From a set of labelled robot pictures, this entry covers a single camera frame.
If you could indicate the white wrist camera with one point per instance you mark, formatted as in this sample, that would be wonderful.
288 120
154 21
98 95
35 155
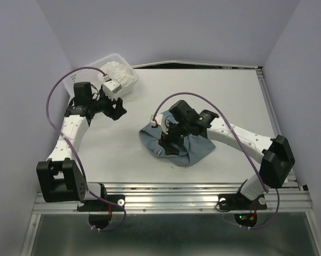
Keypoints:
110 88
159 120

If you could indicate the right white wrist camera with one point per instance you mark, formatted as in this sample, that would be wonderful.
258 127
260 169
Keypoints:
159 120

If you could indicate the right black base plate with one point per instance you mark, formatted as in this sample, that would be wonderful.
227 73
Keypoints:
245 209

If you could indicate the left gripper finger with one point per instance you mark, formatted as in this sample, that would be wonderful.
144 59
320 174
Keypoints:
119 103
116 112

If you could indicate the aluminium frame rail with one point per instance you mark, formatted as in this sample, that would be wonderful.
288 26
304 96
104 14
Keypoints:
171 210

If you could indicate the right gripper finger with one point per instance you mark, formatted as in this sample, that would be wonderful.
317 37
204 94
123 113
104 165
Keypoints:
166 145
176 151

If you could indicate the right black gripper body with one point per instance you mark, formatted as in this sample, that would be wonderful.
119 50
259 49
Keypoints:
177 132

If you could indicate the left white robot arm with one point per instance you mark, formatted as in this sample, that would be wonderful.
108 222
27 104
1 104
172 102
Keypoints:
62 176

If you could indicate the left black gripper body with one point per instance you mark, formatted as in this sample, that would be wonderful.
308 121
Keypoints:
104 104

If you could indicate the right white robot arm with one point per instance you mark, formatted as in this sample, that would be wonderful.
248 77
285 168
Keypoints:
273 154

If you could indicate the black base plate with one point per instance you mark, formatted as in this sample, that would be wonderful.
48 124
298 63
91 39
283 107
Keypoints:
104 216
245 209

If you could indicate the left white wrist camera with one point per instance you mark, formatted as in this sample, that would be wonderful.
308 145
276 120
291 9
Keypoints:
110 88

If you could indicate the white plastic basket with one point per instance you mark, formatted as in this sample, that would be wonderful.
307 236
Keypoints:
91 75

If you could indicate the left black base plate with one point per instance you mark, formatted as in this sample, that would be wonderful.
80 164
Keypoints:
104 216

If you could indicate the light blue denim skirt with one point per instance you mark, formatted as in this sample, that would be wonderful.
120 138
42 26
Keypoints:
197 144

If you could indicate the white crumpled skirt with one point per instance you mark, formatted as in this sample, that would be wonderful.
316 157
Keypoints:
118 71

